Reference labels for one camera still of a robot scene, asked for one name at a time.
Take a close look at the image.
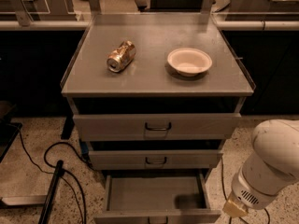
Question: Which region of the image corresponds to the grey drawer cabinet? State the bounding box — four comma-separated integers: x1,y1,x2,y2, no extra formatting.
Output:
60,12,257,185

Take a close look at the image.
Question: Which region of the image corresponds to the black floor cable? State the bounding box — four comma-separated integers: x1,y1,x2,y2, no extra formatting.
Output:
220,158,271,224
6,121,94,224

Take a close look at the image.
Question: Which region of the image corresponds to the white horizontal rail pipe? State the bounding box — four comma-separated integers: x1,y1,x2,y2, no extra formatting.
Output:
0,20,299,31

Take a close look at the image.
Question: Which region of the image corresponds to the grey middle drawer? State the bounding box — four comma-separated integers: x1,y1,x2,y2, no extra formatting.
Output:
89,150,222,170

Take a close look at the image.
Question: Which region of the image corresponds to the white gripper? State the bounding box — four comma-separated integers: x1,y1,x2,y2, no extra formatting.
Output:
221,167,278,218

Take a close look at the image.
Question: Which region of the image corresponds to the grey bottom drawer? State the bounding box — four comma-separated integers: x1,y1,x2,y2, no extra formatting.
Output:
93,174,221,224

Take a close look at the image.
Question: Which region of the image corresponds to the black tray at left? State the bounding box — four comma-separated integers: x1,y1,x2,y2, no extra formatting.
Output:
0,122,22,162

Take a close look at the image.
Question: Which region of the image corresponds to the black bar stand leg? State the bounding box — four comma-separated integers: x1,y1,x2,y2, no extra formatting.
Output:
38,161,64,224

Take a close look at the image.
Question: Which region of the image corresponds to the crushed gold soda can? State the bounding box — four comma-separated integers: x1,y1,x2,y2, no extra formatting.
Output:
107,41,136,73

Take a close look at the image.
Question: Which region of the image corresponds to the black floor cable right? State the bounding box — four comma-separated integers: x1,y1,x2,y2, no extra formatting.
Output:
220,158,271,224

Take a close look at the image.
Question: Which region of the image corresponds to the grey metal floor plate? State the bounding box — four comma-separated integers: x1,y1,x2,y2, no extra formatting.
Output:
0,195,46,208

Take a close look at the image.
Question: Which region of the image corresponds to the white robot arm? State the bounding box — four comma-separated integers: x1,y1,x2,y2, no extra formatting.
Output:
223,119,299,218

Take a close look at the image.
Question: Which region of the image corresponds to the white paper bowl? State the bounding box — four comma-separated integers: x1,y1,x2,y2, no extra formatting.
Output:
167,48,212,77

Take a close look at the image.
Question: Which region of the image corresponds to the grey top drawer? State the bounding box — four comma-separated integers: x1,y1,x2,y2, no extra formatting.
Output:
73,113,241,141

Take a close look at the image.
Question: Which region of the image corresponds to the black floor cable left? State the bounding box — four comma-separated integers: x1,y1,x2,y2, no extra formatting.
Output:
6,121,94,224

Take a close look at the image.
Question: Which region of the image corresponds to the grey drawer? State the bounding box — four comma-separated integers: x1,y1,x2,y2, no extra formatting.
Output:
89,150,222,170
73,113,241,141
93,174,221,224

